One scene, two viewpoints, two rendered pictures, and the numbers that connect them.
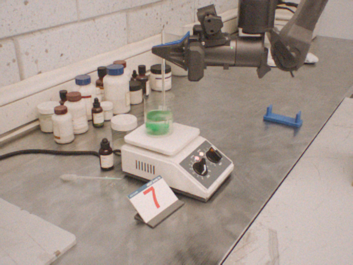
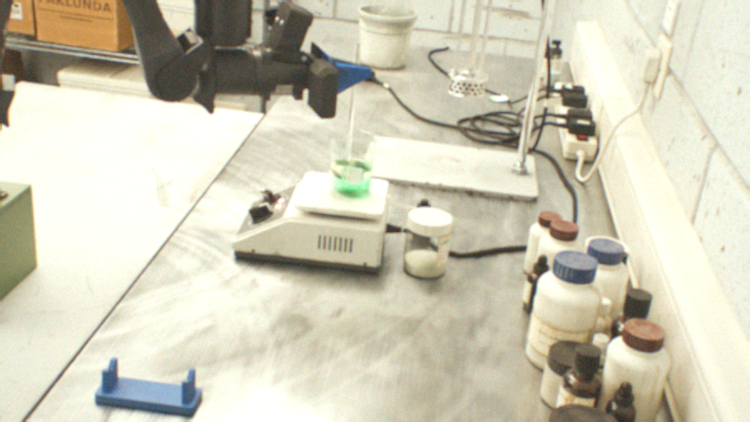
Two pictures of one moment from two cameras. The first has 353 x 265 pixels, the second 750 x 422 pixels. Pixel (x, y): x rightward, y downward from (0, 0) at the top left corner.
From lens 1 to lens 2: 1.84 m
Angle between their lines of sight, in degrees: 122
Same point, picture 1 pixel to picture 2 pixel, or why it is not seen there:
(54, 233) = (382, 172)
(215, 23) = (272, 13)
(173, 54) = not seen: hidden behind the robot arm
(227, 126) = (280, 353)
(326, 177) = (75, 274)
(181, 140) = (308, 185)
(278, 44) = (183, 41)
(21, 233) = (412, 170)
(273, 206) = (164, 227)
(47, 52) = (716, 214)
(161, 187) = not seen: hidden behind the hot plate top
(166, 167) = not seen: hidden behind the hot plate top
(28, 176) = (496, 218)
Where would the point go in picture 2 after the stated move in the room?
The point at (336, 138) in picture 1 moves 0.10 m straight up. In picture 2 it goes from (14, 367) to (8, 282)
